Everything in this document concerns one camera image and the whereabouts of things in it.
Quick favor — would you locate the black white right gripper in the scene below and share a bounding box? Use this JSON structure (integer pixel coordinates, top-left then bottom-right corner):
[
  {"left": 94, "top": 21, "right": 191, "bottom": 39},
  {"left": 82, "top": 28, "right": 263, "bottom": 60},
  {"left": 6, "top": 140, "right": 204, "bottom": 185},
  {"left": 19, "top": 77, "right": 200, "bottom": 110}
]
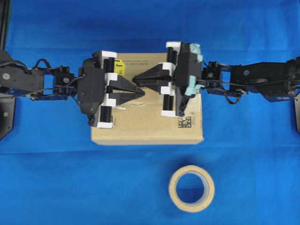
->
[{"left": 133, "top": 41, "right": 203, "bottom": 117}]

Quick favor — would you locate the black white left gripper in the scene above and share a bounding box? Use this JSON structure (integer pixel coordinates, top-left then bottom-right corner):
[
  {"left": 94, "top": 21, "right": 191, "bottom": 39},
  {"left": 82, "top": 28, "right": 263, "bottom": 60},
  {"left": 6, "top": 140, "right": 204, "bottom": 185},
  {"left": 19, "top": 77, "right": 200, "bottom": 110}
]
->
[{"left": 77, "top": 51, "right": 145, "bottom": 127}]

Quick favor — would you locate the brown cardboard box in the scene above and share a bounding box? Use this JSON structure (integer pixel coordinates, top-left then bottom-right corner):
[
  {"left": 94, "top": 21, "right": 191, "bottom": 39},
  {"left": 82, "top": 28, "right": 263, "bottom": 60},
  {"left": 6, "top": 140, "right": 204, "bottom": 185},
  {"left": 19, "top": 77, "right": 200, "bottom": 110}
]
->
[{"left": 90, "top": 52, "right": 203, "bottom": 146}]

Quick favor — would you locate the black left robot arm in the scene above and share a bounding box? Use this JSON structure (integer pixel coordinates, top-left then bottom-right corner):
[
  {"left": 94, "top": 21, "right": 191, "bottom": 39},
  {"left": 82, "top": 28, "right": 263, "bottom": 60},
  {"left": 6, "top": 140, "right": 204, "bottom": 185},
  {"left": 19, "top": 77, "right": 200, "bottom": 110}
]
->
[{"left": 0, "top": 51, "right": 145, "bottom": 128}]

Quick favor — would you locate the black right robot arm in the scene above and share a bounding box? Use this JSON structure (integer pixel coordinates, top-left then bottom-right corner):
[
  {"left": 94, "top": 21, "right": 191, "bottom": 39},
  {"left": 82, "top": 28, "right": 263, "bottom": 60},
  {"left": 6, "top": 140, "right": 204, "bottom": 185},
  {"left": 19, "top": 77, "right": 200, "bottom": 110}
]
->
[{"left": 133, "top": 42, "right": 300, "bottom": 117}]

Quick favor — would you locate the beige masking tape roll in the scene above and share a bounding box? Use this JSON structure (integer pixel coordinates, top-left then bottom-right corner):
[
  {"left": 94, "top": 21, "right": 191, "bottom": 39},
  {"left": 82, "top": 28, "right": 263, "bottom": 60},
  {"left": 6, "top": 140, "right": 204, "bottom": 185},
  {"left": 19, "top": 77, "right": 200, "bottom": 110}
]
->
[{"left": 168, "top": 165, "right": 215, "bottom": 213}]

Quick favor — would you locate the blue table cloth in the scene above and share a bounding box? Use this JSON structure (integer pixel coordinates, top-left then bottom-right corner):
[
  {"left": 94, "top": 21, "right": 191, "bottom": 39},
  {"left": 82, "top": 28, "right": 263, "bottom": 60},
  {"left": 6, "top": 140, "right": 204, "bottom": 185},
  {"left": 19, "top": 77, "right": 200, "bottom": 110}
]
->
[{"left": 0, "top": 0, "right": 300, "bottom": 225}]

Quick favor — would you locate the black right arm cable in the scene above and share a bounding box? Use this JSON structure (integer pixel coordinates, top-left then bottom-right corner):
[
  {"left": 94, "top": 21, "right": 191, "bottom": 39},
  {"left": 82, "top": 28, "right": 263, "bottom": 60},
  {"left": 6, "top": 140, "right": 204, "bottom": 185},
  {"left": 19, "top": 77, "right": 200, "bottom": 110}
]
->
[{"left": 196, "top": 60, "right": 249, "bottom": 105}]

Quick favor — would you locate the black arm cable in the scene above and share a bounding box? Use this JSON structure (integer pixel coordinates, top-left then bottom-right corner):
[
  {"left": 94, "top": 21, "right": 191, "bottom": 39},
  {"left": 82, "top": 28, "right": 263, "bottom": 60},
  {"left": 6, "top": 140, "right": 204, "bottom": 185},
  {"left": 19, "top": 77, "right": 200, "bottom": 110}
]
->
[
  {"left": 196, "top": 60, "right": 249, "bottom": 105},
  {"left": 0, "top": 58, "right": 85, "bottom": 97}
]

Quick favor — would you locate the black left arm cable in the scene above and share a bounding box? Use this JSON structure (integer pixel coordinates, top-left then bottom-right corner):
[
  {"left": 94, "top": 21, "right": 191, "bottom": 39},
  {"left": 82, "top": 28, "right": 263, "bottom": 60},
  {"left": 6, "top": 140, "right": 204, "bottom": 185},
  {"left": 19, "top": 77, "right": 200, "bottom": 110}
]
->
[{"left": 0, "top": 58, "right": 85, "bottom": 97}]

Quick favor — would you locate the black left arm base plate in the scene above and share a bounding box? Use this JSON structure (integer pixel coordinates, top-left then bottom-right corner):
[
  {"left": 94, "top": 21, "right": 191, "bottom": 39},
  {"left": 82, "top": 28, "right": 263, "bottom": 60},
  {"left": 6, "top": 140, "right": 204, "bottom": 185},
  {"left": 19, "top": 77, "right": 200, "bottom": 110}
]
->
[{"left": 0, "top": 93, "right": 15, "bottom": 140}]

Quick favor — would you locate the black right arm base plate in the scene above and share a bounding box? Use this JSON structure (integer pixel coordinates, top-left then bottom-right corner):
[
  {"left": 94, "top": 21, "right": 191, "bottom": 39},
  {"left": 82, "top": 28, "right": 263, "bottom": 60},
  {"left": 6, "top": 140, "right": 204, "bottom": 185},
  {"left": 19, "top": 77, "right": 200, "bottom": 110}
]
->
[{"left": 293, "top": 89, "right": 300, "bottom": 134}]

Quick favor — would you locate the black frame post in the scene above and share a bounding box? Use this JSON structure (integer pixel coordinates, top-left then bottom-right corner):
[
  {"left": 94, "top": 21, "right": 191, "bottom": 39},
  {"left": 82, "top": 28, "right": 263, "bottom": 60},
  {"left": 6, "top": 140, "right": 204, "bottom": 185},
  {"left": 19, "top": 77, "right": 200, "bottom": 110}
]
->
[{"left": 0, "top": 0, "right": 12, "bottom": 51}]

